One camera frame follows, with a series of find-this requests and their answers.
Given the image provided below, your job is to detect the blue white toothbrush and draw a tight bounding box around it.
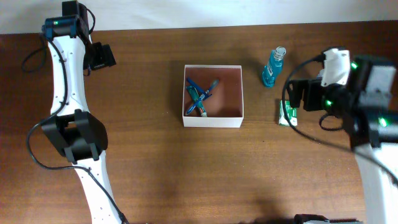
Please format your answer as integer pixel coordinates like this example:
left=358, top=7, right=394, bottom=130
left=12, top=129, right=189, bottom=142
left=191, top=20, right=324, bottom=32
left=185, top=78, right=219, bottom=117

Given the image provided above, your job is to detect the blue disposable razor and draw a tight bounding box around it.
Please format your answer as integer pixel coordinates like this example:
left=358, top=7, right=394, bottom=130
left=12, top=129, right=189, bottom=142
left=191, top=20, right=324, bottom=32
left=186, top=78, right=211, bottom=101

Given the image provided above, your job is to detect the teal white toothpaste tube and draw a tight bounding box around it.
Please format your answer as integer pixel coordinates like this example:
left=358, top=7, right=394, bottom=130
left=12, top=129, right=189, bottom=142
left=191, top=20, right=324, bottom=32
left=185, top=85, right=207, bottom=117

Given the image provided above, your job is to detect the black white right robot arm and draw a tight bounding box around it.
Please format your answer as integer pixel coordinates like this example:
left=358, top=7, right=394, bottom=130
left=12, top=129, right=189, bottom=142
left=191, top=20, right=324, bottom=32
left=282, top=47, right=397, bottom=223

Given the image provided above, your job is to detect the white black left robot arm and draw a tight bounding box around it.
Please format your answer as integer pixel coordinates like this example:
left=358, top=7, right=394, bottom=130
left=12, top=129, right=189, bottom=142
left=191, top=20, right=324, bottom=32
left=40, top=1, right=127, bottom=223

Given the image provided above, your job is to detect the green Dettol soap bar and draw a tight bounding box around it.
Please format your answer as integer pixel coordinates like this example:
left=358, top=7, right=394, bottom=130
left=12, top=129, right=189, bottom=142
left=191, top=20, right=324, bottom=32
left=278, top=100, right=298, bottom=126

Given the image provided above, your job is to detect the blue mouthwash bottle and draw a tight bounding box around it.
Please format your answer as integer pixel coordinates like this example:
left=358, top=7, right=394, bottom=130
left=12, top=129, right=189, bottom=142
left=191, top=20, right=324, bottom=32
left=262, top=46, right=287, bottom=88

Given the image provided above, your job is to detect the white cardboard box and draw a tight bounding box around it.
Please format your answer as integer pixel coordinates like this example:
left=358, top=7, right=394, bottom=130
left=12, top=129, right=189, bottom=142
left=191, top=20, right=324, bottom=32
left=182, top=65, right=244, bottom=128

